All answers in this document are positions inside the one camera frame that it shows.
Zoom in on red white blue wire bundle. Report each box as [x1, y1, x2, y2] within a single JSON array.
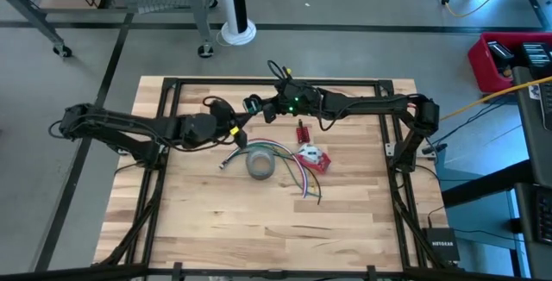
[[223, 139, 309, 199]]

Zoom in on bundle of coloured cables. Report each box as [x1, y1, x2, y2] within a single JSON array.
[[223, 140, 309, 199]]

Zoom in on red tape dispenser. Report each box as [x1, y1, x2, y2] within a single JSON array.
[[295, 143, 333, 175]]

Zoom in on white pillar with black stripe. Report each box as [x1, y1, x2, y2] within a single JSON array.
[[214, 0, 258, 47]]

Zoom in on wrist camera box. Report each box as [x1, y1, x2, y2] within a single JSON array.
[[209, 98, 236, 121], [278, 78, 304, 96]]

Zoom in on black labelled device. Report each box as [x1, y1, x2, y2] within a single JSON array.
[[519, 41, 552, 79], [486, 40, 515, 75]]

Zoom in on yellow hanging cable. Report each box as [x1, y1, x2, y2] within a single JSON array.
[[439, 75, 552, 122]]

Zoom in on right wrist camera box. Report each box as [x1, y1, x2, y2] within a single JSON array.
[[278, 78, 304, 96]]

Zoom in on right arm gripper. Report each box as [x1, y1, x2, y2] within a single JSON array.
[[258, 81, 323, 123]]

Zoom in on bundle of coloured wires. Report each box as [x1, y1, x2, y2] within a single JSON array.
[[226, 143, 323, 198]]

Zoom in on dark duct tape roll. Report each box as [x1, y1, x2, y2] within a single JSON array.
[[244, 147, 276, 182]]

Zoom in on red plastic bin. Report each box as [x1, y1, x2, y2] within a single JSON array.
[[467, 31, 552, 95]]

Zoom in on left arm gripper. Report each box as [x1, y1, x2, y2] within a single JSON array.
[[215, 110, 256, 150]]

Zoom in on grey desk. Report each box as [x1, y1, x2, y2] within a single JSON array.
[[511, 65, 552, 281]]

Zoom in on black Netgear network switch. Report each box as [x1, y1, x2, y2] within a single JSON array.
[[421, 227, 461, 263]]

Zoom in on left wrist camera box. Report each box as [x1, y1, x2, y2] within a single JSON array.
[[209, 98, 236, 121]]

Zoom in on black keyboard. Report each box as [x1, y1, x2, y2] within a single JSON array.
[[534, 192, 552, 246]]

